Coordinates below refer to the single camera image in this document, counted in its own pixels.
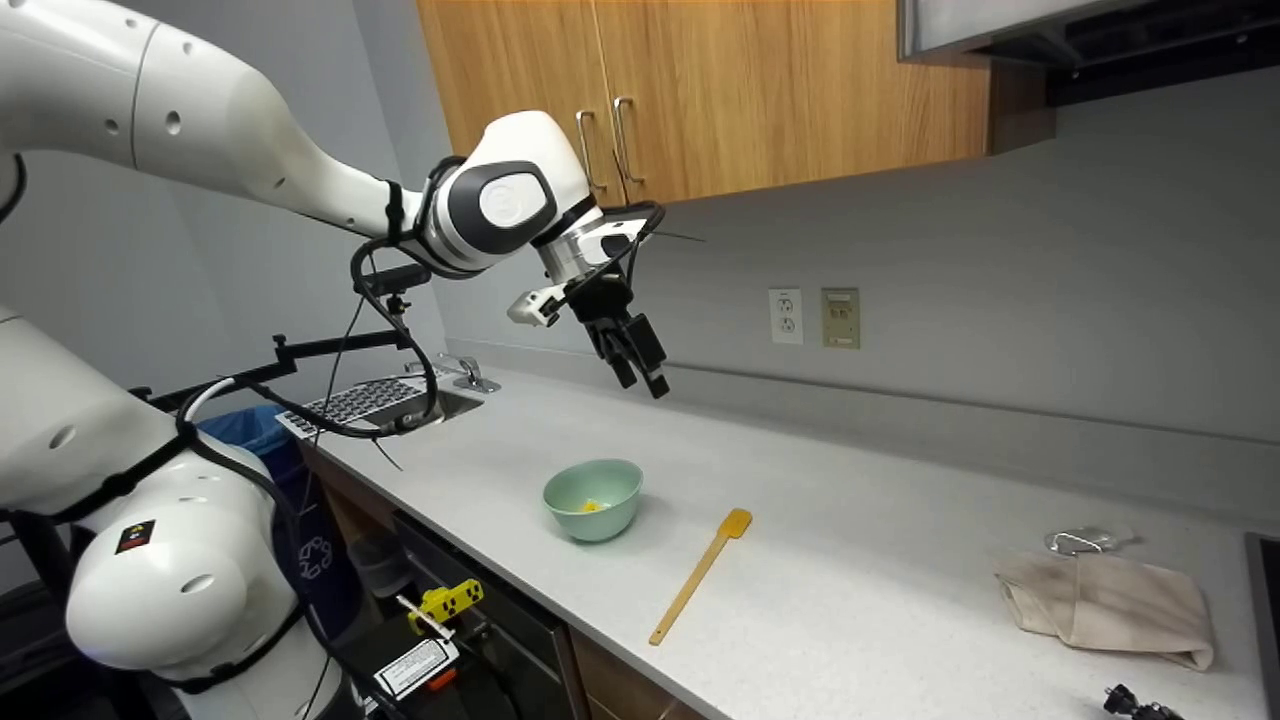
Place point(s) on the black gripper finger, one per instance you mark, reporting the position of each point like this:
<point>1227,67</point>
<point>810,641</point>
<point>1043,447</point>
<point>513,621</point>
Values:
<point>611,349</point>
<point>641,358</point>

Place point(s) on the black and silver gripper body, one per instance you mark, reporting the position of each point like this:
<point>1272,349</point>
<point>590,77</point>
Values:
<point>594,239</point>

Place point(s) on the mint green bowl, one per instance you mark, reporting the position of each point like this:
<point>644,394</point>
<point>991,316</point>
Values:
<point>611,483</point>

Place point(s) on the yellow spatula wooden handle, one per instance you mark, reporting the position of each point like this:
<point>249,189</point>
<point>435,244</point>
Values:
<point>731,531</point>

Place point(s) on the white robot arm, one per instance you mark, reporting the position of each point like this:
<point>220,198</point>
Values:
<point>180,577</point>

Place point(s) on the wooden upper cabinet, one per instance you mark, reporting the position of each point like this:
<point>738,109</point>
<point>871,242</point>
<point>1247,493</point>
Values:
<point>719,98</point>

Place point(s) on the metal sink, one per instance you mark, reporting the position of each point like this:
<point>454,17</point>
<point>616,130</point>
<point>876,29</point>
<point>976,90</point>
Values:
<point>400,402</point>

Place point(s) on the yellow clamp tool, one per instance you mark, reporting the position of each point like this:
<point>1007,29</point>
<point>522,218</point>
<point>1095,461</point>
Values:
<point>443,607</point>

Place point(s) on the blue recycling bin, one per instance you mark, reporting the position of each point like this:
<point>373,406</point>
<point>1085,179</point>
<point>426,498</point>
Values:
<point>321,562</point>

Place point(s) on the beige folded cloth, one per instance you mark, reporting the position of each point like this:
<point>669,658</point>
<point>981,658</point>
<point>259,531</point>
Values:
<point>1112,607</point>

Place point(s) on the range hood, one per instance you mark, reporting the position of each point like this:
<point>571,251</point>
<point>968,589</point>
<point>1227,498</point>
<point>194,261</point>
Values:
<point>1096,49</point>

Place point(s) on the black small clip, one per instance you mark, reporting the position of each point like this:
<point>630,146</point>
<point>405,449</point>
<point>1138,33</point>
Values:
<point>1129,706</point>

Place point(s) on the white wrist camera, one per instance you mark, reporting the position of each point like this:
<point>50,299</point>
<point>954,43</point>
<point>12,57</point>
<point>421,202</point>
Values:
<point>539,310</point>

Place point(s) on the white wall outlet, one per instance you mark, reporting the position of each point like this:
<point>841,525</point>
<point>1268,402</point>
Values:
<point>787,316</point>

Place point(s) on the beige wall switch plate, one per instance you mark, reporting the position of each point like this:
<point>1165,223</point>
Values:
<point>841,316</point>

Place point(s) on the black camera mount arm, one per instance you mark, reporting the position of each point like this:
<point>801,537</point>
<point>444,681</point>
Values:
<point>334,349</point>

